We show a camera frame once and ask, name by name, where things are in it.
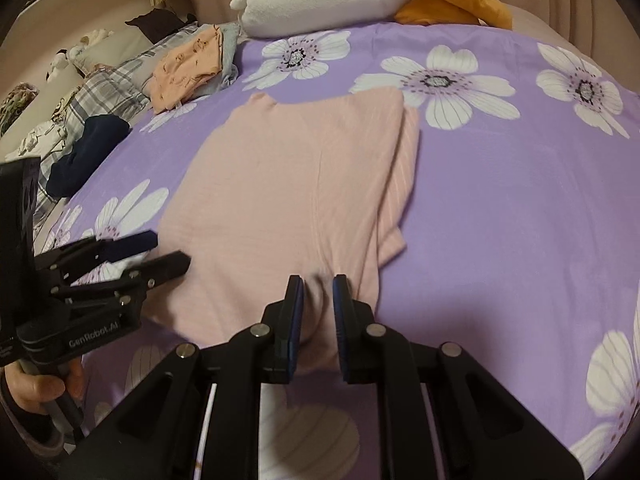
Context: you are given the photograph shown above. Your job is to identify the pink striped knit sweater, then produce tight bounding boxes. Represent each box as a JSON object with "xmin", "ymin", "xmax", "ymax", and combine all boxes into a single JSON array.
[{"xmin": 144, "ymin": 87, "xmax": 420, "ymax": 373}]

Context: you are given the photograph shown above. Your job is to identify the colourful clothes pile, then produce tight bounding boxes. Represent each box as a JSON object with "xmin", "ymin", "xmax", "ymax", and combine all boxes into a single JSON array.
[{"xmin": 0, "ymin": 82, "xmax": 39, "ymax": 136}]

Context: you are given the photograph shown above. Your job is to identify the person's left hand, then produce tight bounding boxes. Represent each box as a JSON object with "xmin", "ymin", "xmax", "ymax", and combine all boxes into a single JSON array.
[{"xmin": 3, "ymin": 358, "xmax": 86, "ymax": 414}]

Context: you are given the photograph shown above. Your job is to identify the dark navy garment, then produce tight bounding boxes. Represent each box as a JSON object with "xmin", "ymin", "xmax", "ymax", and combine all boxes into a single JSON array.
[{"xmin": 46, "ymin": 114, "xmax": 131, "ymax": 200}]

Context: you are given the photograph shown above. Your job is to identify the grey plaid blanket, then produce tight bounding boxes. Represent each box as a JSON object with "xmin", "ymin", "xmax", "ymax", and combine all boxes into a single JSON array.
[{"xmin": 6, "ymin": 23, "xmax": 198, "ymax": 232}]

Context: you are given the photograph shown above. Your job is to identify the purple floral bed sheet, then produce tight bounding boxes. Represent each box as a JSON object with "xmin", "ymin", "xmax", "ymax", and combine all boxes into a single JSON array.
[{"xmin": 47, "ymin": 23, "xmax": 639, "ymax": 474}]

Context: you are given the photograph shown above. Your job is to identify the black white plush toy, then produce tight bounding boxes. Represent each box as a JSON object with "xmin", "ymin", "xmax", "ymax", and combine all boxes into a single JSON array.
[{"xmin": 46, "ymin": 28, "xmax": 114, "ymax": 81}]

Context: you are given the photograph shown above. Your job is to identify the orange patterned folded garment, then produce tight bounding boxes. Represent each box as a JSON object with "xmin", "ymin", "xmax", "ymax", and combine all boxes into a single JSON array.
[{"xmin": 150, "ymin": 25, "xmax": 224, "ymax": 114}]

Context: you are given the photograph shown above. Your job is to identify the dark brown cloth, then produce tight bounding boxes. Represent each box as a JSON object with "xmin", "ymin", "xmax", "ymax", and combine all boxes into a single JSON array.
[{"xmin": 125, "ymin": 9, "xmax": 198, "ymax": 44}]

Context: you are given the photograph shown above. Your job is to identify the grey folded garment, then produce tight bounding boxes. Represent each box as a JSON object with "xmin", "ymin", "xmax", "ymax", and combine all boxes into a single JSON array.
[{"xmin": 194, "ymin": 22, "xmax": 241, "ymax": 98}]

